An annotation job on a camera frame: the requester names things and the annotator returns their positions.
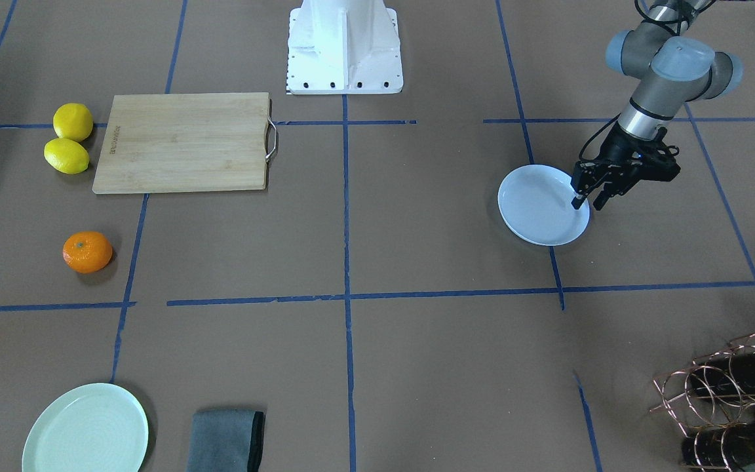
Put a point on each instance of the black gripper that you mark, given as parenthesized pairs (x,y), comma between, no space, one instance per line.
(615,156)

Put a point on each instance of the light blue plate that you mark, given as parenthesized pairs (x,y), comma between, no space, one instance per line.
(534,202)

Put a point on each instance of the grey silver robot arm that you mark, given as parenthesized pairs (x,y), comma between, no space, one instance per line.
(671,70)

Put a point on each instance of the pale green plate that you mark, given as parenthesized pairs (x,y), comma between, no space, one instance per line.
(94,427)

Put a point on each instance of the dark green wine bottle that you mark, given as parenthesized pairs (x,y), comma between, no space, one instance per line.
(723,449)
(729,378)

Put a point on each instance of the bamboo cutting board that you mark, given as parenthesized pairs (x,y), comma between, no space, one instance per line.
(205,142)

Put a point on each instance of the folded grey cloth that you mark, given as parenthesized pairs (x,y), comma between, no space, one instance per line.
(226,440)

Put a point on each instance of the orange mandarin fruit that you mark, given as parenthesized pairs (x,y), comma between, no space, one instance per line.
(87,252)

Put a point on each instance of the upper yellow lemon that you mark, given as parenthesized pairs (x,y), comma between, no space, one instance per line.
(73,121)

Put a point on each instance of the yellow lemon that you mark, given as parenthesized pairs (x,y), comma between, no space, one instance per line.
(66,156)
(73,121)

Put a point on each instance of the lower yellow lemon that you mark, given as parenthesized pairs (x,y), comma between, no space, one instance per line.
(66,156)

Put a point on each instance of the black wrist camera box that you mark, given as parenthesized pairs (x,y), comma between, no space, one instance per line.
(659,164)

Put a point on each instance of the copper wire bottle rack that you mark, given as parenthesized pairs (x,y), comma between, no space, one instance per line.
(712,401)

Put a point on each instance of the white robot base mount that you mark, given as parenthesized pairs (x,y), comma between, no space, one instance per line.
(343,47)

